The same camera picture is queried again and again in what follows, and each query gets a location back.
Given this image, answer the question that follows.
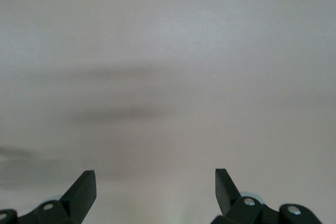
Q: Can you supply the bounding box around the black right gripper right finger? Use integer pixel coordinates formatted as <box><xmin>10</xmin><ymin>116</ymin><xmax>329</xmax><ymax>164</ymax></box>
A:
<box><xmin>211</xmin><ymin>167</ymin><xmax>326</xmax><ymax>224</ymax></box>

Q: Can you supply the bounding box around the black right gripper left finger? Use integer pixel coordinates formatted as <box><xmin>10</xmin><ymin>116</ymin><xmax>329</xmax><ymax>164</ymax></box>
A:
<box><xmin>0</xmin><ymin>170</ymin><xmax>97</xmax><ymax>224</ymax></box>

